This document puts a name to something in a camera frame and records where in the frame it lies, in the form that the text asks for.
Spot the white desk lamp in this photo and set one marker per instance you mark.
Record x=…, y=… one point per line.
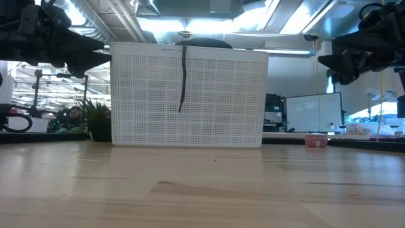
x=379, y=95

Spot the silver ribbed air duct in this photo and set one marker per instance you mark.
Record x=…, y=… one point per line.
x=95, y=25

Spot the black table rim rail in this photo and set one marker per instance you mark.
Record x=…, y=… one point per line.
x=31, y=137

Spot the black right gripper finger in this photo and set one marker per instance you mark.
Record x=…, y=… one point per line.
x=349, y=41
x=345, y=65

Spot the clear plastic bag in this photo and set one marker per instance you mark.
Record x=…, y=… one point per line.
x=367, y=130

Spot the black printer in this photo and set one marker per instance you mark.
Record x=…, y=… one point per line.
x=273, y=109

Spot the person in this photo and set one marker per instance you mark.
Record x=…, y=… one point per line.
x=76, y=114

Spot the whiteboard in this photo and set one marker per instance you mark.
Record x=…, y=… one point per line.
x=313, y=112

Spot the black stand pole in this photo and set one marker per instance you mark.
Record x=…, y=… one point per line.
x=85, y=90
x=38, y=92

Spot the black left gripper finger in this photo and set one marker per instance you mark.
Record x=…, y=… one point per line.
x=88, y=60
x=82, y=44

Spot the black dome camera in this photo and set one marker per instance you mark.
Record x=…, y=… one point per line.
x=310, y=37

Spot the white perforated laundry basket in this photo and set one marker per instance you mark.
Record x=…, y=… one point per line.
x=221, y=101

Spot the red patterned small bowl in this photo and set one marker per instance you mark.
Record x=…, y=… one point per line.
x=316, y=141

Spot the green potted plant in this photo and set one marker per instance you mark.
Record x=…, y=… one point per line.
x=98, y=120

